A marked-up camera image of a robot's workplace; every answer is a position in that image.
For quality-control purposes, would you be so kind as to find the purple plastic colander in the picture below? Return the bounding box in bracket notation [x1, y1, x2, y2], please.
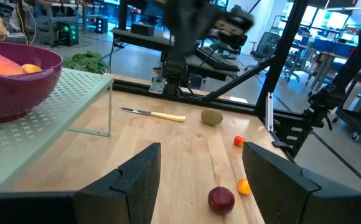
[0, 40, 64, 125]

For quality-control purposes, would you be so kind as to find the brown kiwi fruit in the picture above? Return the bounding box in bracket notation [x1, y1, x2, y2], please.
[200, 108, 224, 126]

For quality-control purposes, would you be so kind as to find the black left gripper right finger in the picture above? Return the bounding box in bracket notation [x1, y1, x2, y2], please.
[241, 141, 321, 224]

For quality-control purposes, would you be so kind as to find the green perforated metal shelf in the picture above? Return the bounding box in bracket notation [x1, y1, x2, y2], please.
[0, 67, 115, 194]

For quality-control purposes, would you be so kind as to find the knife with cream handle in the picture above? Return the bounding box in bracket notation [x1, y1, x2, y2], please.
[119, 106, 187, 123]

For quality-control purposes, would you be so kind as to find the green plant in white pot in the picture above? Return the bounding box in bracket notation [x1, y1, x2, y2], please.
[62, 51, 110, 75]

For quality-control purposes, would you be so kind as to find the dark red pomegranate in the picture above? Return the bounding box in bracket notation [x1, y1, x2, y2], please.
[207, 186, 236, 216]

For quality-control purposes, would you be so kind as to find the grey office chair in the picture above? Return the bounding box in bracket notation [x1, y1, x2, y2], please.
[250, 30, 283, 62]

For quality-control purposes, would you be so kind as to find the black keyboard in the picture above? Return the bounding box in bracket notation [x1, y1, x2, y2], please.
[195, 46, 241, 73]

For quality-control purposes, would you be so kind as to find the black desk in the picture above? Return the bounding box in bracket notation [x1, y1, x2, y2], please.
[111, 27, 246, 78]

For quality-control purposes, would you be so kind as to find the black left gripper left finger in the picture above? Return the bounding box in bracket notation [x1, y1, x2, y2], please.
[72, 142, 162, 224]

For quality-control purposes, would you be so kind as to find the computer tower with green lights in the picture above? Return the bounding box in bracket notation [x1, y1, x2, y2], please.
[57, 21, 80, 47]

